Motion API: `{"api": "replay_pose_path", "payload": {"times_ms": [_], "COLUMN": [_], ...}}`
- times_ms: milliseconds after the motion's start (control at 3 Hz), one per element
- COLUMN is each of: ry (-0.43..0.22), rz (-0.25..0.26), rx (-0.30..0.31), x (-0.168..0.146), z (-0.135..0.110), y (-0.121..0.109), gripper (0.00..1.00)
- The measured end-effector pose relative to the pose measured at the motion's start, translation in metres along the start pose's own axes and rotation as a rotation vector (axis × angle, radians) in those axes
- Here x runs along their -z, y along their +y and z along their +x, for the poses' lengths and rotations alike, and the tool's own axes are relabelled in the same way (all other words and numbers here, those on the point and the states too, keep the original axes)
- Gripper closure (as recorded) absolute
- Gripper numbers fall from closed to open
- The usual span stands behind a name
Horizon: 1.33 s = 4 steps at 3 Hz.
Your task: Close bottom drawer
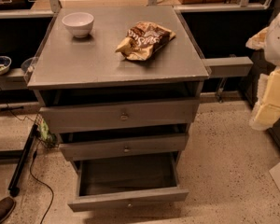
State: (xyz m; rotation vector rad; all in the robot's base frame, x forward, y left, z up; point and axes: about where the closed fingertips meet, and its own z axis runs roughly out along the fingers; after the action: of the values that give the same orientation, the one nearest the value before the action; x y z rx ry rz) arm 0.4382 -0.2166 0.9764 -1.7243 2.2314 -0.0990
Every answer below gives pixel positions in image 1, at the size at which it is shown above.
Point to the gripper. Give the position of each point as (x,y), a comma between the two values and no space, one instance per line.
(279,41)

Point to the grey bottom drawer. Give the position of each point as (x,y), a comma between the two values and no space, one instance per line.
(127,182)

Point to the grey drawer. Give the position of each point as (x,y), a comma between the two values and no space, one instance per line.
(124,147)
(96,117)
(127,182)

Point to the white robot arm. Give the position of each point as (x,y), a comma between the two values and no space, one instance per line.
(268,39)

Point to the grey drawer cabinet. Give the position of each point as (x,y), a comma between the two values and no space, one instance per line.
(85,71)

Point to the grey middle drawer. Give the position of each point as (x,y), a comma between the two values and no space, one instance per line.
(124,147)

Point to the grey top drawer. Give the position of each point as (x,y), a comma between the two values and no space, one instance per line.
(96,117)

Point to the brown chip bag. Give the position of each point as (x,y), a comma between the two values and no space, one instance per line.
(144,39)

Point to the white ceramic bowl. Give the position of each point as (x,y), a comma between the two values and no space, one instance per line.
(78,24)

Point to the clear glass bowl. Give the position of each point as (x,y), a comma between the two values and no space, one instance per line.
(28,66)

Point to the black metal floor bar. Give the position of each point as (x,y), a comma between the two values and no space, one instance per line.
(13,185)

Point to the blue patterned bowl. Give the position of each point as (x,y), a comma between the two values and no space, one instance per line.
(5,63)

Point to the dark shoe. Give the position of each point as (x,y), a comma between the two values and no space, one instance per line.
(7,205)

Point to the grey side rail block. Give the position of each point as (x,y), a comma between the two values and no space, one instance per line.
(228,67)

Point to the green packet in wire basket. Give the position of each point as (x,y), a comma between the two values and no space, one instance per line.
(45,135)

